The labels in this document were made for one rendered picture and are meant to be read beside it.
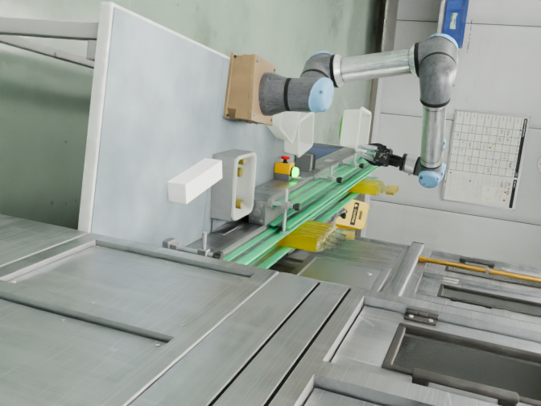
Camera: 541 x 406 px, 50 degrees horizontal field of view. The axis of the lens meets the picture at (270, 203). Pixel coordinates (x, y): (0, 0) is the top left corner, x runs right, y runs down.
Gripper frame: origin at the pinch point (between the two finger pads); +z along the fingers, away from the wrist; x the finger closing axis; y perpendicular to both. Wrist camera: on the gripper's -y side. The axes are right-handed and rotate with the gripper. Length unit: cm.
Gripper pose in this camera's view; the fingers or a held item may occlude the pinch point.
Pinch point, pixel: (357, 149)
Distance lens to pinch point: 243.2
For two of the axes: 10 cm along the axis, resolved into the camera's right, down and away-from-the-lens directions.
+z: -9.0, -3.0, 3.2
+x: -2.6, 9.5, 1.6
